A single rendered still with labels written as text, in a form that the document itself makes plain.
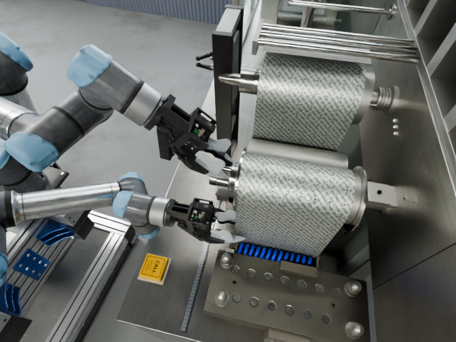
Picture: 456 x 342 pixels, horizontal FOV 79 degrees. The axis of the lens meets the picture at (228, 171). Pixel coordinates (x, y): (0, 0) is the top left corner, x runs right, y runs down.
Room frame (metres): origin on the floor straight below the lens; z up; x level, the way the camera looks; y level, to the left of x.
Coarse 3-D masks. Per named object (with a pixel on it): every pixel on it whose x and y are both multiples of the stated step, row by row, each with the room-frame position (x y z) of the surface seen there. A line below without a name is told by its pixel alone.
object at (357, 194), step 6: (354, 174) 0.34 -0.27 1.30; (360, 180) 0.32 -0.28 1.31; (360, 186) 0.31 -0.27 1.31; (354, 192) 0.29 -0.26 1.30; (360, 192) 0.29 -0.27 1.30; (354, 198) 0.28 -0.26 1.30; (360, 198) 0.28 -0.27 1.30; (354, 204) 0.27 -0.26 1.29; (354, 210) 0.27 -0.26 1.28; (348, 216) 0.26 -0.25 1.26; (354, 216) 0.26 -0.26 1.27; (348, 222) 0.26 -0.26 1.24
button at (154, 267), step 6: (150, 258) 0.28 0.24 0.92; (156, 258) 0.28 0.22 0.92; (162, 258) 0.28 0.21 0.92; (144, 264) 0.27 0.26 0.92; (150, 264) 0.27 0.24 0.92; (156, 264) 0.27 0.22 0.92; (162, 264) 0.27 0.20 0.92; (144, 270) 0.25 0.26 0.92; (150, 270) 0.25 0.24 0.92; (156, 270) 0.25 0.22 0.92; (162, 270) 0.25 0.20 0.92; (144, 276) 0.23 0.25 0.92; (150, 276) 0.23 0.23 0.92; (156, 276) 0.23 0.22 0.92; (162, 276) 0.23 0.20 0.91
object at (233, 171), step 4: (232, 164) 0.38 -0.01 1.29; (236, 164) 0.38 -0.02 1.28; (232, 168) 0.37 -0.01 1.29; (236, 168) 0.37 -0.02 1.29; (232, 172) 0.36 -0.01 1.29; (236, 172) 0.36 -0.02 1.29; (232, 176) 0.35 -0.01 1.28; (232, 180) 0.34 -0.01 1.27; (228, 184) 0.34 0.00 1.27; (232, 184) 0.34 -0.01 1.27; (228, 188) 0.34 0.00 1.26; (232, 188) 0.33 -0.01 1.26; (232, 192) 0.34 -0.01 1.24
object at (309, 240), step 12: (240, 216) 0.30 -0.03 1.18; (252, 216) 0.30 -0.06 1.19; (264, 216) 0.29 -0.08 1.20; (240, 228) 0.30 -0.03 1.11; (252, 228) 0.29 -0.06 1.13; (264, 228) 0.29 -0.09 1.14; (276, 228) 0.28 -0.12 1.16; (288, 228) 0.28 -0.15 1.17; (300, 228) 0.27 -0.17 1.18; (312, 228) 0.27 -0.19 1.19; (252, 240) 0.29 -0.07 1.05; (264, 240) 0.29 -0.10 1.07; (276, 240) 0.28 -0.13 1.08; (288, 240) 0.27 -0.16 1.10; (300, 240) 0.27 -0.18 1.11; (312, 240) 0.26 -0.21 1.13; (324, 240) 0.26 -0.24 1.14; (300, 252) 0.26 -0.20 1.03; (312, 252) 0.26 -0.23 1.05
